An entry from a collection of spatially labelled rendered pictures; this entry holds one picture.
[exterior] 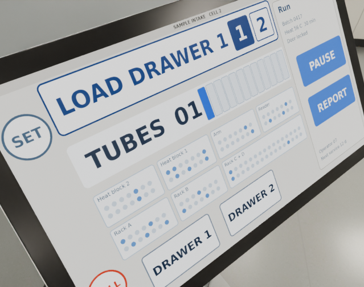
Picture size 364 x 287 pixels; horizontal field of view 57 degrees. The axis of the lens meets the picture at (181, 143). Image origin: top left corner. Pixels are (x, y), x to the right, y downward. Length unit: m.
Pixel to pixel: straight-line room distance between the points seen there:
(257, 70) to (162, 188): 0.19
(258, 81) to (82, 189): 0.25
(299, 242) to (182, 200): 1.26
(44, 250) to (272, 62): 0.34
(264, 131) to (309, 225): 1.25
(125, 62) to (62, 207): 0.15
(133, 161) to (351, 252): 1.43
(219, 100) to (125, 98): 0.12
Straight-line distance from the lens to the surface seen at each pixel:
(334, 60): 0.55
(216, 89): 0.40
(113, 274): 0.37
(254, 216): 0.45
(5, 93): 0.33
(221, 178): 0.41
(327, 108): 0.54
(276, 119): 0.46
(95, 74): 0.34
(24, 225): 0.34
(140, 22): 0.37
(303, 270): 1.57
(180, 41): 0.38
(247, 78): 0.43
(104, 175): 0.34
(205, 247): 0.42
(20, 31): 1.23
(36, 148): 0.33
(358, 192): 1.89
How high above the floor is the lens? 1.37
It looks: 49 degrees down
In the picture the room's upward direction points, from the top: 3 degrees clockwise
